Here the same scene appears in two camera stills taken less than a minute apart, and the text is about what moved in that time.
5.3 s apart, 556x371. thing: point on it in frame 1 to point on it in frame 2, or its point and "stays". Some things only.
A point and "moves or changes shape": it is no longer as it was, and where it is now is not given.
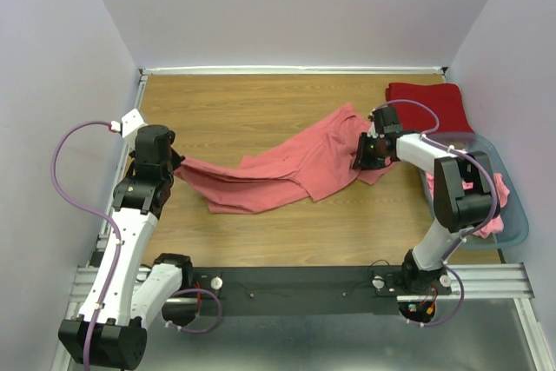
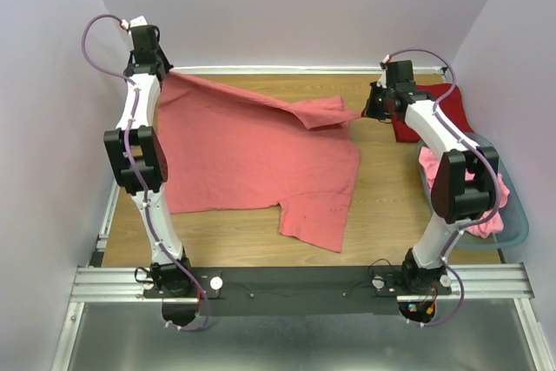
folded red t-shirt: (445, 99) stays
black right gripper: (361, 160) to (369, 111)
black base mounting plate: (307, 291) stays
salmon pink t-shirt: (314, 164) moves or changes shape
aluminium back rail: (292, 70) stays
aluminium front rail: (498, 281) stays
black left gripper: (176, 158) to (165, 64)
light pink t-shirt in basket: (495, 225) stays
